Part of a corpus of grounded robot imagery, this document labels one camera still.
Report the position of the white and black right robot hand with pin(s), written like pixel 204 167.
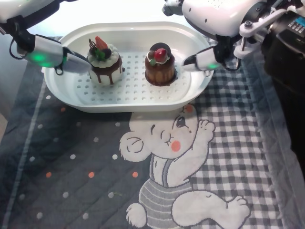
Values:
pixel 47 52

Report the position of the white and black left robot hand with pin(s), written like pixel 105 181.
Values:
pixel 214 16

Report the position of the white chocolate-drip toy cake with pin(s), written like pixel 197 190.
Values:
pixel 104 69

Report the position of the small brown object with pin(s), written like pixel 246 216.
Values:
pixel 158 74

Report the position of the white plastic strainer basket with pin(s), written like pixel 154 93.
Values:
pixel 133 71

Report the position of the grey bear-print quilt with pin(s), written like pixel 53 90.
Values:
pixel 71 143

